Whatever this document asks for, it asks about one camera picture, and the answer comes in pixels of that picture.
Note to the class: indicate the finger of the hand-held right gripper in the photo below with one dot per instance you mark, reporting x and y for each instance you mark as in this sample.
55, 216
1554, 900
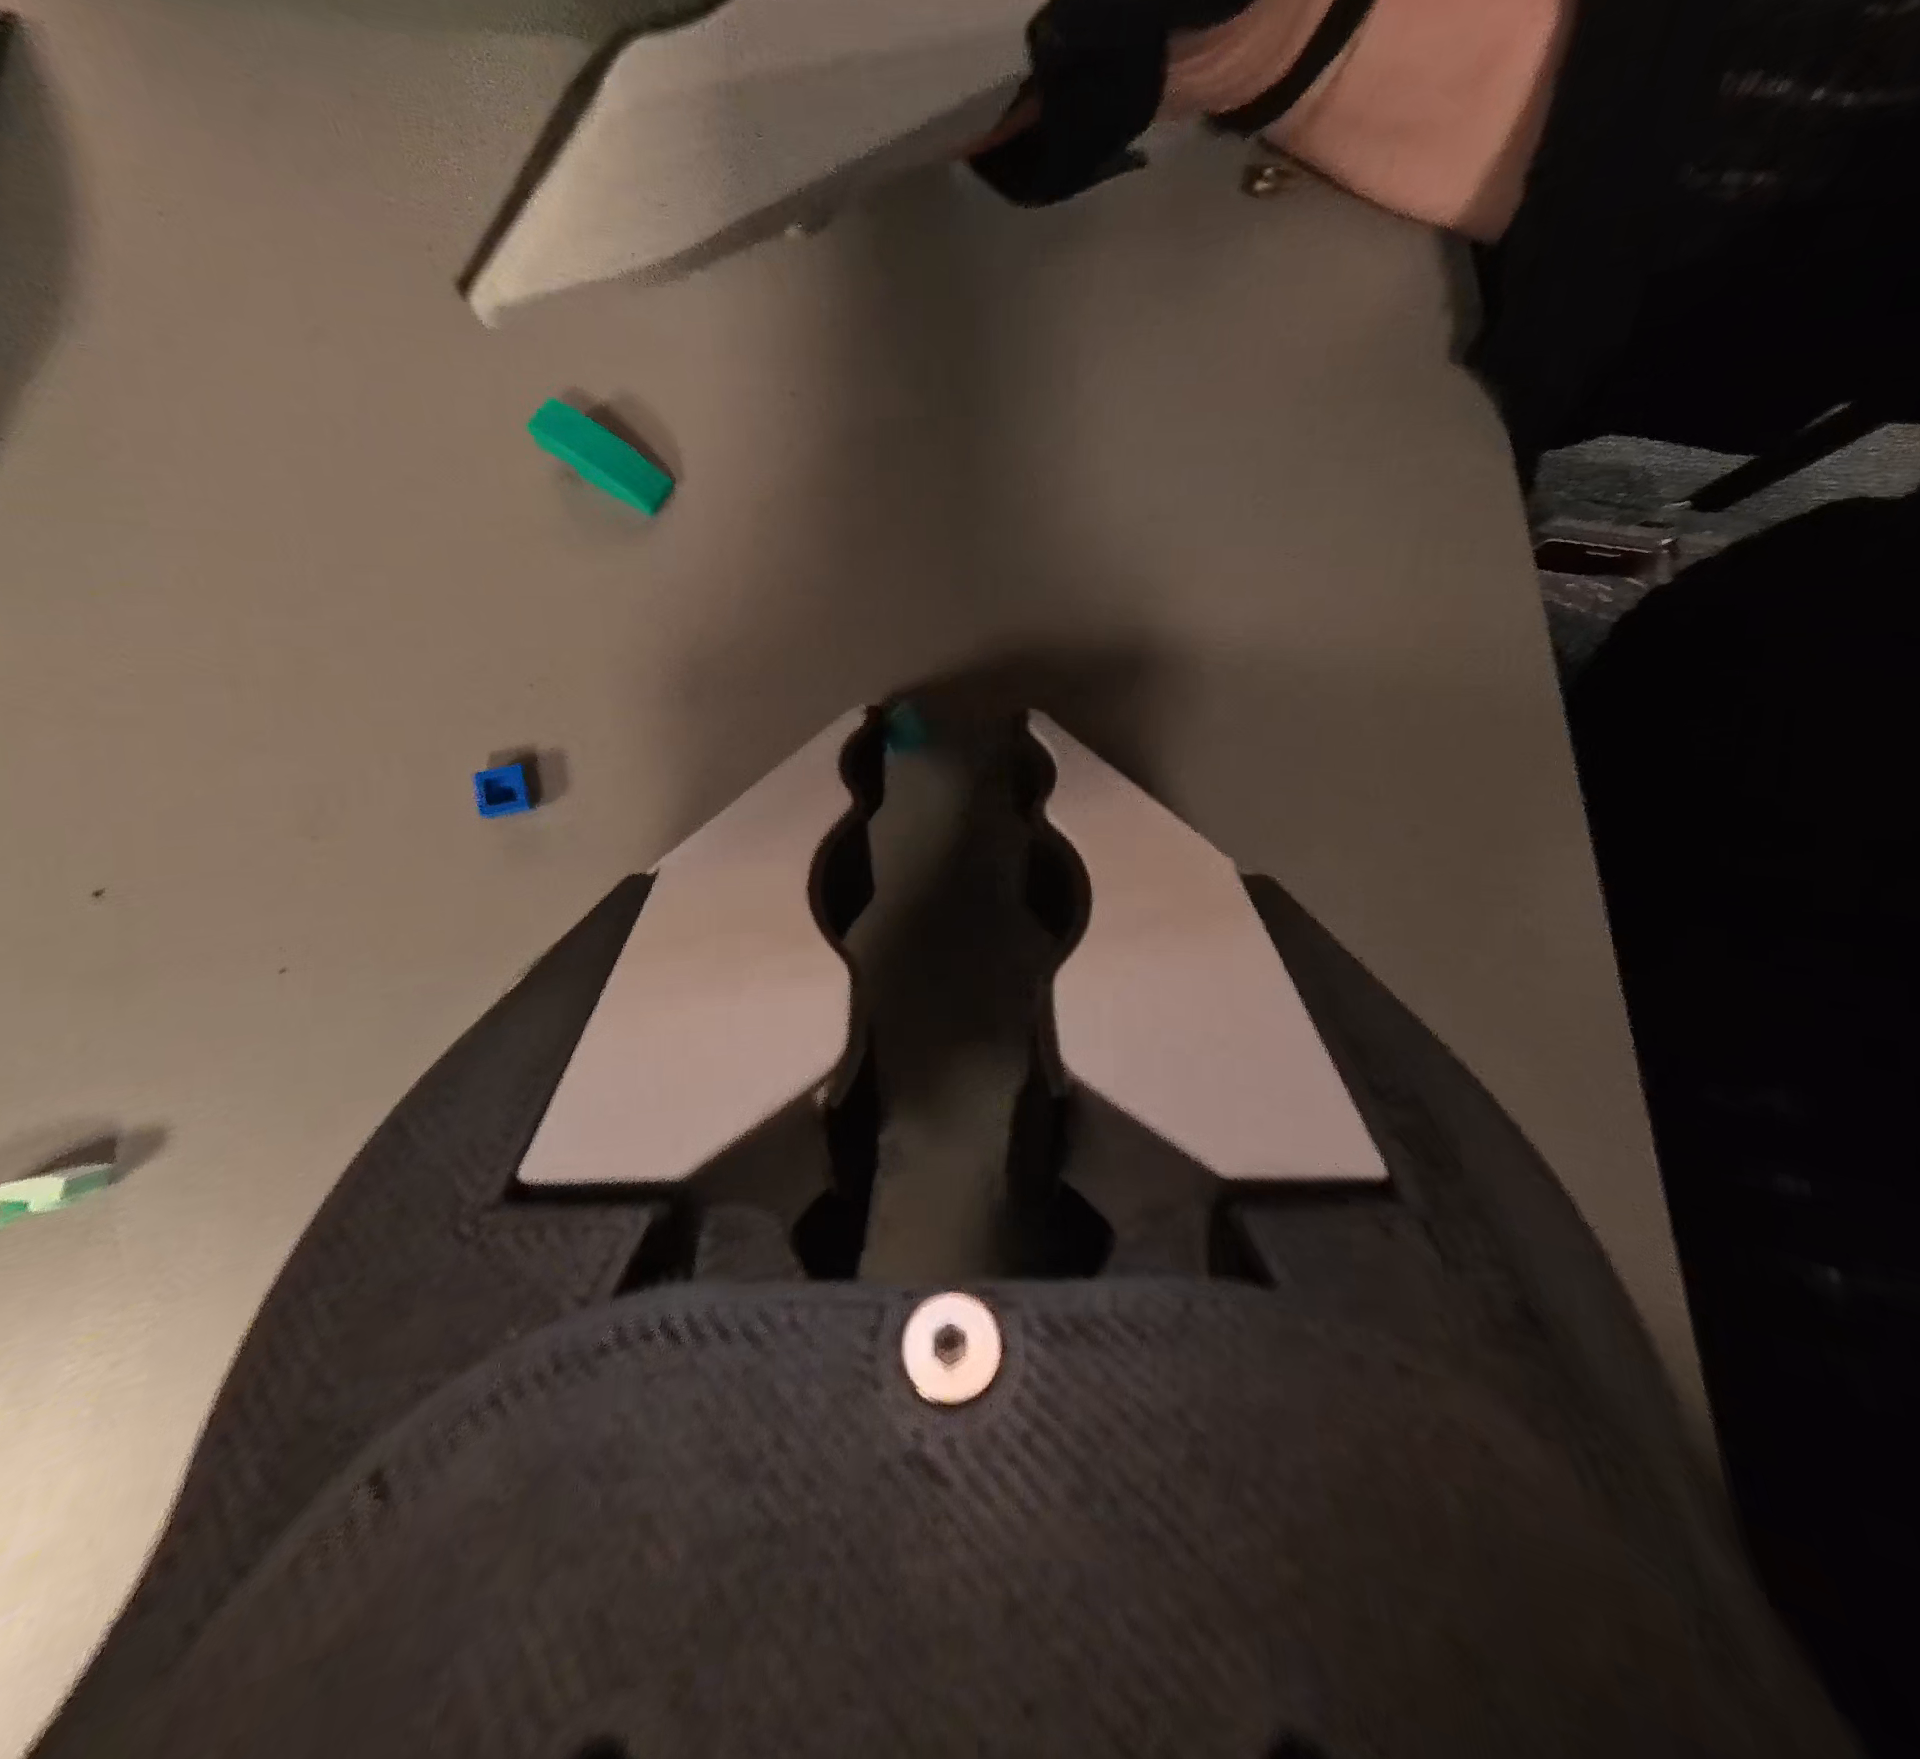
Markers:
841, 64

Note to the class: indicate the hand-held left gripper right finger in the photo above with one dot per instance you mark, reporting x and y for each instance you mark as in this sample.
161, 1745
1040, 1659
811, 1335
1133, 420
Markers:
1201, 1009

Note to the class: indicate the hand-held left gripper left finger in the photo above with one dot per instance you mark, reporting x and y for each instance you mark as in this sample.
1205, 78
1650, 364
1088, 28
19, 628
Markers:
704, 1009

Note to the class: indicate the small blue lego brick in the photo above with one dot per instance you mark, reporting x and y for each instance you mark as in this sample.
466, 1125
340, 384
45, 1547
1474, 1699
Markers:
507, 788

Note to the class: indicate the teal lego grille piece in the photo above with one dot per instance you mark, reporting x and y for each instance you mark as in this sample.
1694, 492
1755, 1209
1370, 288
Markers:
909, 728

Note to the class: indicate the green lego slope piece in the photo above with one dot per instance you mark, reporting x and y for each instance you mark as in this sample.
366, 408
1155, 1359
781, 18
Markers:
600, 456

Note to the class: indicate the light green lego leaf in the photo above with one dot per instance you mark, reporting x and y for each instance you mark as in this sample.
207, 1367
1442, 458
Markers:
56, 1193

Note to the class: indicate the person's right hand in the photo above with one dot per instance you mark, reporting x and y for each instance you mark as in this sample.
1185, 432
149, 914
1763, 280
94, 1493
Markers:
1454, 34

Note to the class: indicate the dark metal object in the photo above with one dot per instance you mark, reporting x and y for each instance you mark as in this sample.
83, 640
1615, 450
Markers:
1604, 548

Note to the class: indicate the black rod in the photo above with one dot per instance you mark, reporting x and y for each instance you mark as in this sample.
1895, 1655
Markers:
1784, 456

